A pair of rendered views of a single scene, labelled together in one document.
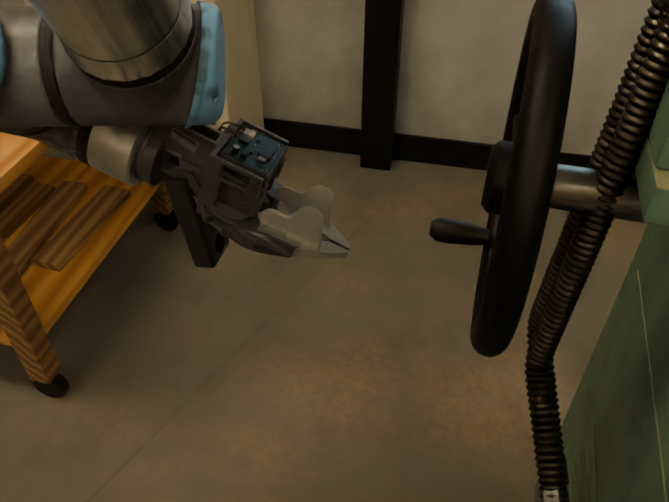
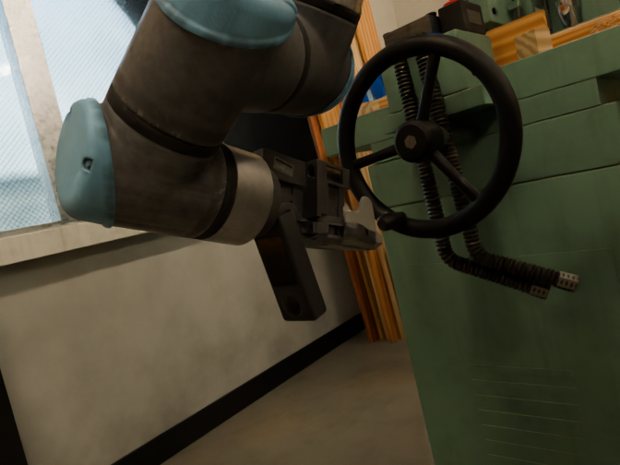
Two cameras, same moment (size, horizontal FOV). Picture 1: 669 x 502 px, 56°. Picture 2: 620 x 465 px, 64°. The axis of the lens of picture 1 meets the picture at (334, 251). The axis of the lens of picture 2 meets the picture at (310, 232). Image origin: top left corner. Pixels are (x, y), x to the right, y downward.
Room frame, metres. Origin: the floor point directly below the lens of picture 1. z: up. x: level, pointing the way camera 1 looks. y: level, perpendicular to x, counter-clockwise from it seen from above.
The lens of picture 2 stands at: (0.25, 0.58, 0.77)
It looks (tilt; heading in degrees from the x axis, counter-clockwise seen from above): 4 degrees down; 297
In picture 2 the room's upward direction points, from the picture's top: 13 degrees counter-clockwise
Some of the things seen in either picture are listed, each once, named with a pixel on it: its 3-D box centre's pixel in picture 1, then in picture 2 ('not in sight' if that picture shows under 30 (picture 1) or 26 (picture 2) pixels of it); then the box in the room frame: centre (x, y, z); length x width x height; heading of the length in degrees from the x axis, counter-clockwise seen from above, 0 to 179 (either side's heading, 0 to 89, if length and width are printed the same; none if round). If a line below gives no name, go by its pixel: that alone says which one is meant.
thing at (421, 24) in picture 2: not in sight; (433, 29); (0.39, -0.29, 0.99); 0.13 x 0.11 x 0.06; 164
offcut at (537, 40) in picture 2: not in sight; (533, 44); (0.25, -0.31, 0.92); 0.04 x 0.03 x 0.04; 143
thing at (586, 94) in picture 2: not in sight; (490, 125); (0.34, -0.42, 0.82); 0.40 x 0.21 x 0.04; 164
